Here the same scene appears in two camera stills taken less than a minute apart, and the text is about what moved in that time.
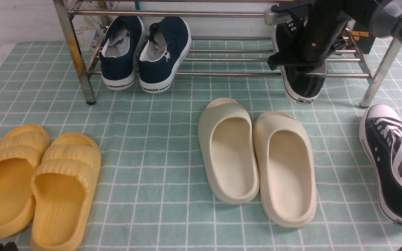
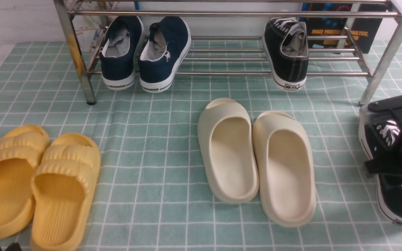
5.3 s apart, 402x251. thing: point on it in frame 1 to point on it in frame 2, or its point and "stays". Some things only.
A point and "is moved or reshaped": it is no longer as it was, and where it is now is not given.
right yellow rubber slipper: [62, 186] stays
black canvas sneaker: [304, 84] is moved or reshaped
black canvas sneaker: [398, 173] stays
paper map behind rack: [88, 29] stays
